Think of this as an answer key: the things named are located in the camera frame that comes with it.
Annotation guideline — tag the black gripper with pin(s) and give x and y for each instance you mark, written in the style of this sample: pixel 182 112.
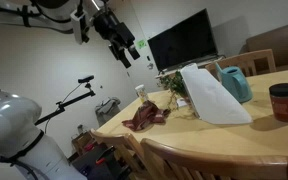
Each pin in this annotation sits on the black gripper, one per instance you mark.
pixel 110 28

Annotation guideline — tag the dark red patterned cloth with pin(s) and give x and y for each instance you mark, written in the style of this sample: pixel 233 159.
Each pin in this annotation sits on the dark red patterned cloth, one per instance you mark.
pixel 148 113

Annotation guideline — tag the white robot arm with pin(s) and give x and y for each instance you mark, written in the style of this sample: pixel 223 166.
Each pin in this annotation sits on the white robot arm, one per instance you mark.
pixel 22 144

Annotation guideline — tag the green sticky note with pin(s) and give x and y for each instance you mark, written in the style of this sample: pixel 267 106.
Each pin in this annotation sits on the green sticky note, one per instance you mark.
pixel 142 43

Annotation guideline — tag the white paper cup container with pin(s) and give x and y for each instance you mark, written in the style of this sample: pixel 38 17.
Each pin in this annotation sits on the white paper cup container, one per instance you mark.
pixel 141 92

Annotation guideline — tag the white tv stand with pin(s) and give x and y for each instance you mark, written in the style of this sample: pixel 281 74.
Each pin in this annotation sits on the white tv stand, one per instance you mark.
pixel 197 65

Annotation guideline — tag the grey bundle of clothes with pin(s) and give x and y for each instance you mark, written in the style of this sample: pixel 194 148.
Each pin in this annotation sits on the grey bundle of clothes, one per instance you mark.
pixel 107 109

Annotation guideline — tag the potted green plant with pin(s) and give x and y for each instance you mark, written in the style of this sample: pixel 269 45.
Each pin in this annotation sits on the potted green plant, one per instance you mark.
pixel 175 84

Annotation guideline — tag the black flat screen television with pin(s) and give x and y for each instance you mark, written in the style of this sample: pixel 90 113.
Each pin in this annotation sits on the black flat screen television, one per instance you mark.
pixel 188 40

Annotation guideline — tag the wooden chair near left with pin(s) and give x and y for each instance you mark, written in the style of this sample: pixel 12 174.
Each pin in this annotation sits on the wooden chair near left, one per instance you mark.
pixel 129 150

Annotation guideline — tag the wooden chair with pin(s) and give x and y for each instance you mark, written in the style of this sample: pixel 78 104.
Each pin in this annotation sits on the wooden chair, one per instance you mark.
pixel 172 163
pixel 129 150
pixel 251 63

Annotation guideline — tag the white paper towel roll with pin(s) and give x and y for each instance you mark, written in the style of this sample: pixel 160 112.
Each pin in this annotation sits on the white paper towel roll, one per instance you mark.
pixel 213 103

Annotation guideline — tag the teal watering can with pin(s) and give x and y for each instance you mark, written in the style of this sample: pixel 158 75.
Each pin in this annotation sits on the teal watering can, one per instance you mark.
pixel 233 79

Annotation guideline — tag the wooden chair near right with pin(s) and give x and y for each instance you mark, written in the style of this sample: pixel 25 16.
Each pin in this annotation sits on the wooden chair near right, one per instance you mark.
pixel 172 163

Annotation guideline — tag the wooden chair far side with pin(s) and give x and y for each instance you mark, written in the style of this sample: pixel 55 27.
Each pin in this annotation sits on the wooden chair far side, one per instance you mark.
pixel 251 63

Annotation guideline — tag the brown armchair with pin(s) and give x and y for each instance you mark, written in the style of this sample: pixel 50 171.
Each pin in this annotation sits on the brown armchair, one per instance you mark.
pixel 276 40

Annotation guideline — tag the red jar black lid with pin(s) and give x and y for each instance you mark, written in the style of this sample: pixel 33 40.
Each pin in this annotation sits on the red jar black lid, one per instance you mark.
pixel 279 101

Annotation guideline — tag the black camera on stand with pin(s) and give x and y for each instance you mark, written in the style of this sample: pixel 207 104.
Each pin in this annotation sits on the black camera on stand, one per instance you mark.
pixel 70 100

